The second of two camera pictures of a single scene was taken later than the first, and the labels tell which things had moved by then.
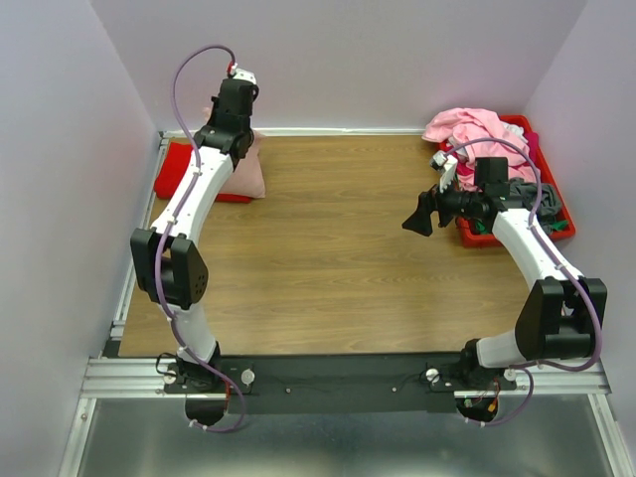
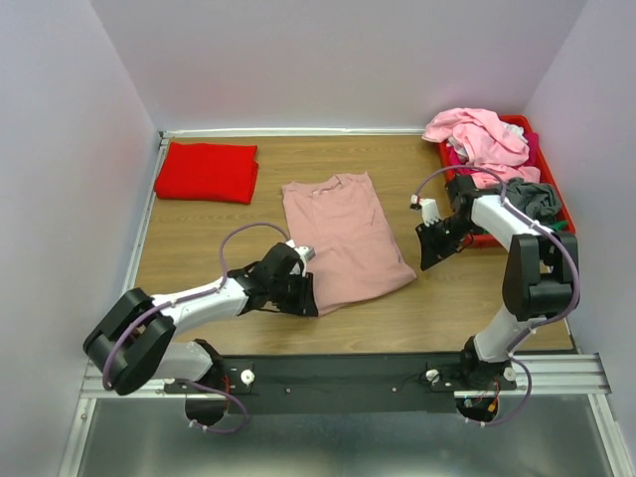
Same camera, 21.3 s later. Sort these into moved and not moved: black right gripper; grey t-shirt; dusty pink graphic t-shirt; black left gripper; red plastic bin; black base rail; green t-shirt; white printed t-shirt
Moved: black right gripper; dusty pink graphic t-shirt; black left gripper
Not moved: black base rail; green t-shirt; grey t-shirt; red plastic bin; white printed t-shirt
